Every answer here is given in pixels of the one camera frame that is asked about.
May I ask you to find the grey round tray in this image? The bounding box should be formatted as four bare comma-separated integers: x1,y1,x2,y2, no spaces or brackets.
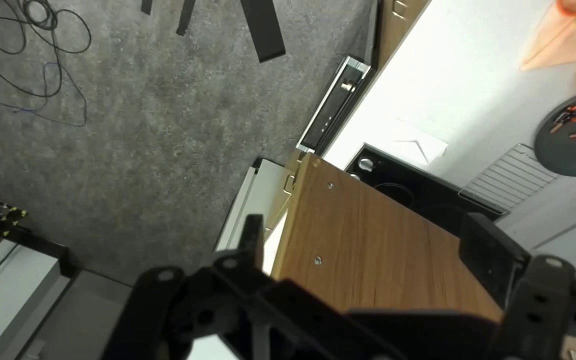
532,93,576,179

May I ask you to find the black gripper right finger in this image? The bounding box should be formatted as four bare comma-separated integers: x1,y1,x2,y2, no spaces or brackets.
458,213,576,360

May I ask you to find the wide black flat bar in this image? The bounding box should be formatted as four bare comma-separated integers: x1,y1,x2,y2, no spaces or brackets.
239,0,289,65

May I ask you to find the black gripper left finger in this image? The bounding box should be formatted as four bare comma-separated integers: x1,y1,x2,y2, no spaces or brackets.
101,213,284,360

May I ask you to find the white paper sheet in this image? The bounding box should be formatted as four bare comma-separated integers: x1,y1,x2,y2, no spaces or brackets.
382,128,450,170

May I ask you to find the coiled black floor cable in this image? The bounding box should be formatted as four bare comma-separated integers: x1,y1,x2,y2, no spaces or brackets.
0,0,96,131

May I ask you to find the dark grey cabinet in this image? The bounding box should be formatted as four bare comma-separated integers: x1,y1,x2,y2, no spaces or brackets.
16,267,139,360

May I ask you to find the wooden wall cabinet door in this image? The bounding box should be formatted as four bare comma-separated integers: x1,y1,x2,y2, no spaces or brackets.
271,153,507,327

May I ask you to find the white appliance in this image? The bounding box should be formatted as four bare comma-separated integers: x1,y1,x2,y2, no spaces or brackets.
186,154,292,360

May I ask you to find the wooden base cabinet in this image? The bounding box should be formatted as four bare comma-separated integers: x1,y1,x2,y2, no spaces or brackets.
374,0,432,70

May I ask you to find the narrow black flat bar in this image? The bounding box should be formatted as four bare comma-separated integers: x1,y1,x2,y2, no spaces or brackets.
175,0,199,38

